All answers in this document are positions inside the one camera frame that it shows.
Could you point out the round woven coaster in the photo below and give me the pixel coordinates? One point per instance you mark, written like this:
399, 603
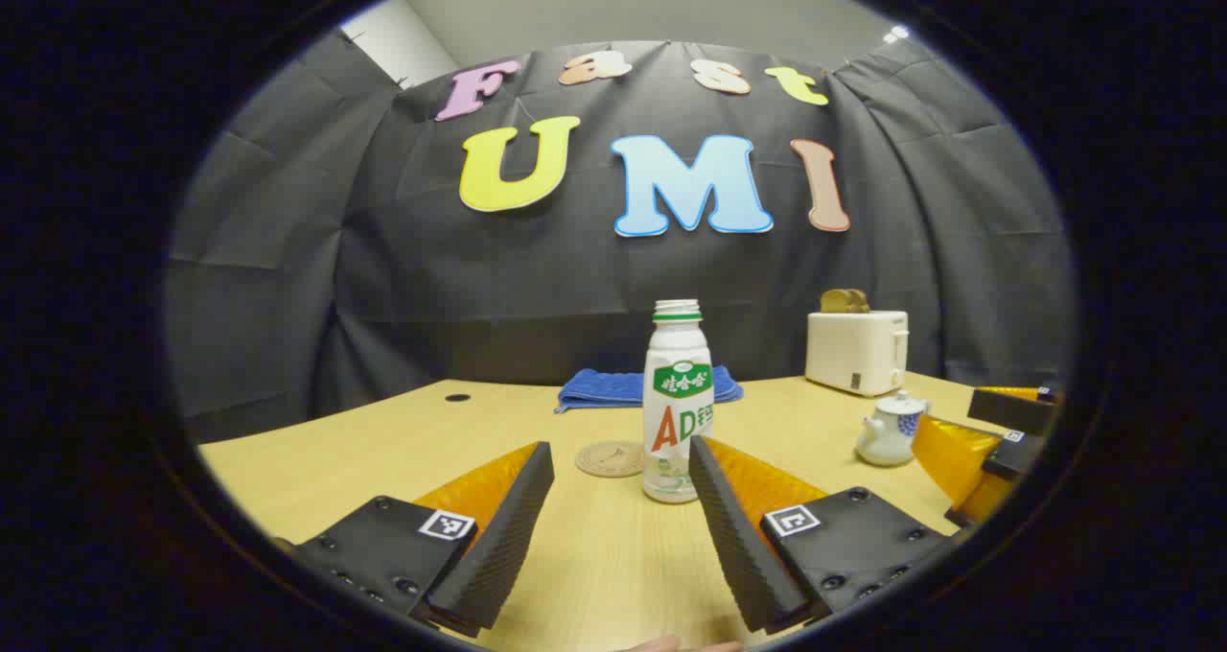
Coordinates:
606, 460

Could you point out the black backdrop cloth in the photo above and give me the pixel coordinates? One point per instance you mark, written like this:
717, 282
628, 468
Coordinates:
479, 288

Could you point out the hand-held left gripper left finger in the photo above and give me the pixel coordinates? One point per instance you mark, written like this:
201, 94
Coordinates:
508, 537

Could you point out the white blue-patterned teacup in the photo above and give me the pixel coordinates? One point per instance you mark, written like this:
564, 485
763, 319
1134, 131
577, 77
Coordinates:
887, 441

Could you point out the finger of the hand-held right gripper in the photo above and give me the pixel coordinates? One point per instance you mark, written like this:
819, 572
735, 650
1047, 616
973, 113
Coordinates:
1008, 455
1011, 410

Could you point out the small ceiling light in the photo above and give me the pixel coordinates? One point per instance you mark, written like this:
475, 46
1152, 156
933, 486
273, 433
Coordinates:
895, 34

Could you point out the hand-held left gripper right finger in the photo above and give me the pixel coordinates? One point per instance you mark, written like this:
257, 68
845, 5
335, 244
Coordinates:
738, 547

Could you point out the blue folded towel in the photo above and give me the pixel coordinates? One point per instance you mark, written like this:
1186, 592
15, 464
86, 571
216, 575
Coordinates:
599, 388

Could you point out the white toaster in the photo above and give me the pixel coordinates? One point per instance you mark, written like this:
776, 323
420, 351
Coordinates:
853, 350

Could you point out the white water bottle green label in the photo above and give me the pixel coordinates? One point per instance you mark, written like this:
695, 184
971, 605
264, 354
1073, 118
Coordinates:
676, 460

